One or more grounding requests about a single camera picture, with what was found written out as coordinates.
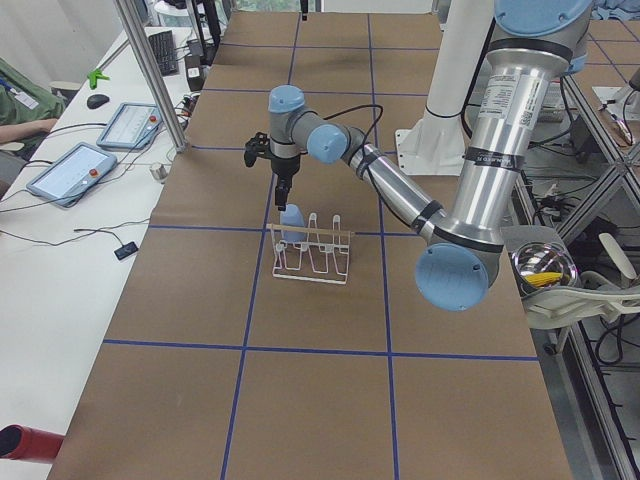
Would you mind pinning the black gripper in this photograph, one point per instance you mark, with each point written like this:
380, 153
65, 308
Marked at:
285, 168

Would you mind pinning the light blue plastic cup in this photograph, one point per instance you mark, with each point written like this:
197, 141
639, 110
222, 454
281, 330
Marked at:
292, 217

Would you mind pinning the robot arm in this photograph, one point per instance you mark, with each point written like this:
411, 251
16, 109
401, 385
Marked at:
531, 43

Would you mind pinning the small silver cylinder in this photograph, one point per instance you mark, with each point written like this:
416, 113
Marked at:
158, 172

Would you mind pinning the small black device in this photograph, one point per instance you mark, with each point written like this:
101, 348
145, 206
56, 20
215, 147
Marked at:
126, 250

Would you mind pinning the far teach pendant tablet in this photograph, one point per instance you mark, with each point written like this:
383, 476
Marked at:
132, 127

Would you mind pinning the teach pendant tablet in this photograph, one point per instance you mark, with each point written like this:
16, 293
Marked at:
66, 180
132, 127

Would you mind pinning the black keyboard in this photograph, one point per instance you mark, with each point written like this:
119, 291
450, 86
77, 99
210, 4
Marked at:
164, 51

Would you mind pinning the black computer mouse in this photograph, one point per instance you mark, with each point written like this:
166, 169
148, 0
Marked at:
95, 101

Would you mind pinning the green clamp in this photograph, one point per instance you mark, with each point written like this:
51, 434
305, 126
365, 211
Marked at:
95, 76

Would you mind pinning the near teach pendant tablet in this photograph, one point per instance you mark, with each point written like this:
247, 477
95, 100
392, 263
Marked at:
66, 180

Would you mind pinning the steel bowl with corn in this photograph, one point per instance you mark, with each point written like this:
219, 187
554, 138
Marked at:
539, 265

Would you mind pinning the person in green shirt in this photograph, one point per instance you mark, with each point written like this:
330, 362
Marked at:
28, 111

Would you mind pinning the red cylinder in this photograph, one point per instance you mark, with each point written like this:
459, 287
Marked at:
29, 444

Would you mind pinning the white wire cup holder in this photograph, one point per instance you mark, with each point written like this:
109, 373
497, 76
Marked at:
324, 257

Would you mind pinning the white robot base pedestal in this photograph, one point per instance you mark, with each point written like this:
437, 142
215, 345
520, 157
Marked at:
435, 144

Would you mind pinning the aluminium frame post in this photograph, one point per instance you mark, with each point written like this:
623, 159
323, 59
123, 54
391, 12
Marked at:
143, 53

